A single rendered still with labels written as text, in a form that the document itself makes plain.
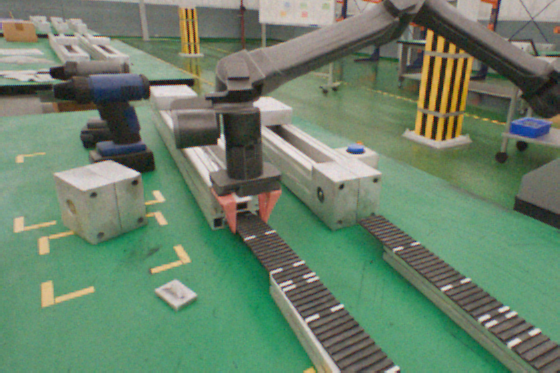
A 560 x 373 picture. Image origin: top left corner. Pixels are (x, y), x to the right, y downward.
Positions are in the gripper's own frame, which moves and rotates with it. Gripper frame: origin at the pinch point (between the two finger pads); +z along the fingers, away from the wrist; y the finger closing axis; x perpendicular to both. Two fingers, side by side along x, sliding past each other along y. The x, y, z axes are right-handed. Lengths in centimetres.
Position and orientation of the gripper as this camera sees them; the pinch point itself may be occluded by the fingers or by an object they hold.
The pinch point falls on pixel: (248, 223)
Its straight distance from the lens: 69.2
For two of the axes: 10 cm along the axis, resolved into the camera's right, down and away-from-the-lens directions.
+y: -8.6, 1.6, -4.8
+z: -0.2, 9.4, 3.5
